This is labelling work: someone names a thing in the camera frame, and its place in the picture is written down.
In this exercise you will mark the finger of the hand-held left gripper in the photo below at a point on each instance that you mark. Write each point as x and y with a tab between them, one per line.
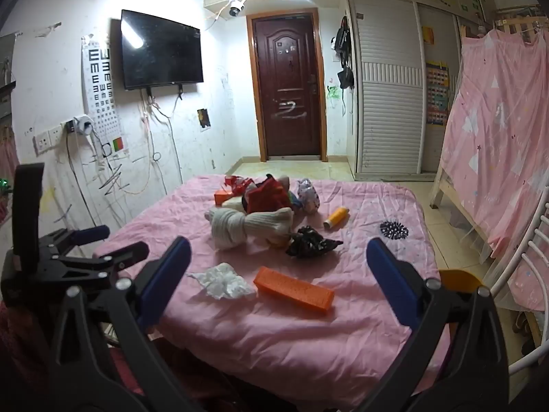
88	235
111	261

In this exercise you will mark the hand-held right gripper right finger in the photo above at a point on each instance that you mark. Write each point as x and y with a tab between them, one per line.
390	283

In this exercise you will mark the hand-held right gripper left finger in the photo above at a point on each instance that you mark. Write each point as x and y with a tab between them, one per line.
167	277

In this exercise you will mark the yellow bin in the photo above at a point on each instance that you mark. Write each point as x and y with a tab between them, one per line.
459	279

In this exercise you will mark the yellow bottle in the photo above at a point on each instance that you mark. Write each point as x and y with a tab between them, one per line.
336	217

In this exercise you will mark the white patterned plastic bag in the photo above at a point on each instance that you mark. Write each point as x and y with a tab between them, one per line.
309	197

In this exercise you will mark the crumpled white tissue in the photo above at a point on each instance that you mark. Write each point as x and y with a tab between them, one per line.
223	283

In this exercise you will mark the white sock roll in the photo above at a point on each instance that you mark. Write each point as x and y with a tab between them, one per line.
240	227

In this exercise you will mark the black dotted cloth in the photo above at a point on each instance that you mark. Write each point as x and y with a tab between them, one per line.
306	244

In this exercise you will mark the long orange box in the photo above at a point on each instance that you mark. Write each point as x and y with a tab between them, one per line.
296	289

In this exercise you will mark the small orange box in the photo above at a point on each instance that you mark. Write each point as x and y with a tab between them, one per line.
223	197

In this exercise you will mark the white plug adapter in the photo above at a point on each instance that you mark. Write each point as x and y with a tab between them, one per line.
83	124

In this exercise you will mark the pink bed sheet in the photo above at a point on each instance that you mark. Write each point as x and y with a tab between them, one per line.
257	343

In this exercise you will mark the red shiny wrapper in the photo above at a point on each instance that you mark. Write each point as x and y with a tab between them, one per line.
236	182

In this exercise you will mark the red cloth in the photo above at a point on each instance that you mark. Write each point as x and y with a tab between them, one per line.
266	197

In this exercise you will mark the green blue knit sock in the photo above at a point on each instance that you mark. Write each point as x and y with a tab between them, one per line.
293	199

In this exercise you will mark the white metal chair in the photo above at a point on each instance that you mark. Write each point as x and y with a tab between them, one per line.
519	255

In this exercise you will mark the eye chart poster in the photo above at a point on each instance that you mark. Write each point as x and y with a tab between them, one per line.
101	94

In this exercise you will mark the white louvred wardrobe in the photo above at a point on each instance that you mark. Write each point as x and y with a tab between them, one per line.
386	116

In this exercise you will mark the pink printed curtain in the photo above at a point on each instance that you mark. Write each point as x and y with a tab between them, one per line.
493	137

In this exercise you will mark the colourful grid poster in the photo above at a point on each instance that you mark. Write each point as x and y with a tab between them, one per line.
437	94

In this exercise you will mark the dark brown door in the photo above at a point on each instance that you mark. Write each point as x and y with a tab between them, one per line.
287	94

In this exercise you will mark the yellow paper note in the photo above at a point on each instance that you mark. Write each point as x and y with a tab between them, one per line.
428	34

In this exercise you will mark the black hanging bag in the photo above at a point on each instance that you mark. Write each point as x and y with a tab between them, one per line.
343	34

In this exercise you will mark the white wall socket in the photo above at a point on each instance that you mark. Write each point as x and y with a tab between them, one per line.
45	141

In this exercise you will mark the wall junction box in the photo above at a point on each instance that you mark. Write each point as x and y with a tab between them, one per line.
203	119

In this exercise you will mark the black wall television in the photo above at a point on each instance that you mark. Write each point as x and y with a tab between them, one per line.
161	51

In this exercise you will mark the white security camera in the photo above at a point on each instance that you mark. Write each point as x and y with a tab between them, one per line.
236	6

